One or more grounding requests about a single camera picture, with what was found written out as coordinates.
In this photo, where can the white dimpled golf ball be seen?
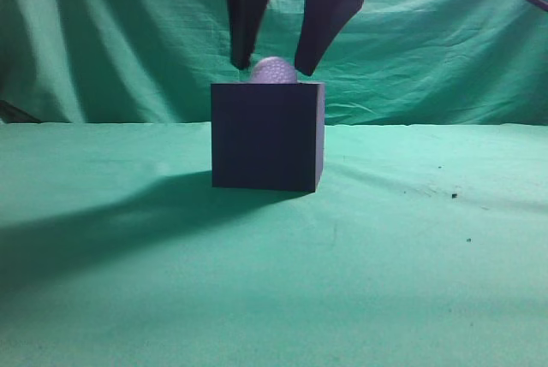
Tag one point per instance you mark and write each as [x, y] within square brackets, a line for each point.
[273, 70]

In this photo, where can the dark blue cube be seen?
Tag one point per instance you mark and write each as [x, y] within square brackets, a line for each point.
[267, 136]

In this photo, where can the green cloth backdrop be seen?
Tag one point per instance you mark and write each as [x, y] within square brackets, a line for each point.
[396, 61]

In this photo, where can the green table cloth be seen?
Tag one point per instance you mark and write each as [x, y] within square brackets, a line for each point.
[423, 246]

